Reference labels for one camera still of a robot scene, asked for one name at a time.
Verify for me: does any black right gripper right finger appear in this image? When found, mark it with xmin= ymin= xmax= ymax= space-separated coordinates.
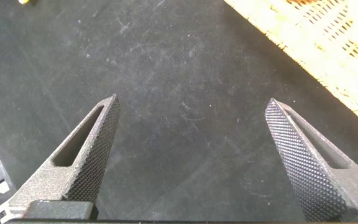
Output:
xmin=264 ymin=97 xmax=358 ymax=223

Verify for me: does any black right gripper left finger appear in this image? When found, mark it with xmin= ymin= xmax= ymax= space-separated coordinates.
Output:
xmin=6 ymin=93 xmax=121 ymax=222

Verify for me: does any wicker basket with brown handles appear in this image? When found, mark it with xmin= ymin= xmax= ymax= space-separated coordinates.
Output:
xmin=222 ymin=0 xmax=358 ymax=134

